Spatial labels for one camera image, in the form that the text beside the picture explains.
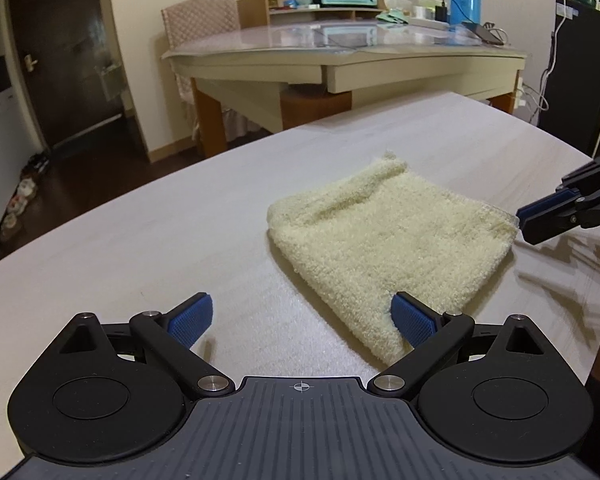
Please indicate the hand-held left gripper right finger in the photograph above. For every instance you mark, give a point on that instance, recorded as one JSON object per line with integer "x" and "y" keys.
{"x": 415, "y": 320}

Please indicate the clear door-mounted holder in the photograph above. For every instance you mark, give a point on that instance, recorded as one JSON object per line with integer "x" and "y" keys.
{"x": 110, "y": 82}

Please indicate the beige dining table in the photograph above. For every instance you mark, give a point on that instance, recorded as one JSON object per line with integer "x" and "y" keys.
{"x": 260, "y": 67}

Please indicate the dark wooden door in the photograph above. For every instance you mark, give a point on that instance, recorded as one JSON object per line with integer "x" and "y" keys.
{"x": 65, "y": 35}

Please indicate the glass-topped dining table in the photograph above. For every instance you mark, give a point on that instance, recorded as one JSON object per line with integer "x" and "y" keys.
{"x": 290, "y": 37}

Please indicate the black charger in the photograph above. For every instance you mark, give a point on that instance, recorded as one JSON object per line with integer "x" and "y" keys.
{"x": 442, "y": 12}

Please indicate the green cloth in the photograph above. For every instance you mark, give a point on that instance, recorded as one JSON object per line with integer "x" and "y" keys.
{"x": 392, "y": 16}

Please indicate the cream terry towel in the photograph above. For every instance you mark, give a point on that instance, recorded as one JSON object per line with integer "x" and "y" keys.
{"x": 390, "y": 240}

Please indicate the quilted dining chair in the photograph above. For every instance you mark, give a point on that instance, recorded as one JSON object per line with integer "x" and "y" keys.
{"x": 200, "y": 20}

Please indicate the wooden desktop shelf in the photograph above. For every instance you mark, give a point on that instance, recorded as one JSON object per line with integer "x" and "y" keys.
{"x": 252, "y": 12}

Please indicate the black mini fridge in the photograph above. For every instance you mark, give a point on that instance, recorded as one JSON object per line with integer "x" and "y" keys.
{"x": 580, "y": 85}

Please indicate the row of shoes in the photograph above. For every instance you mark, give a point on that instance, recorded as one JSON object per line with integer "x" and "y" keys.
{"x": 17, "y": 205}

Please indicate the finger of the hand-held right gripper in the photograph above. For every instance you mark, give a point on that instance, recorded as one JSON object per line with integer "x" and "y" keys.
{"x": 550, "y": 227}
{"x": 545, "y": 207}

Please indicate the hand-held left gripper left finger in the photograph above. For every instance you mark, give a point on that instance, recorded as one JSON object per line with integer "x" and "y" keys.
{"x": 192, "y": 320}

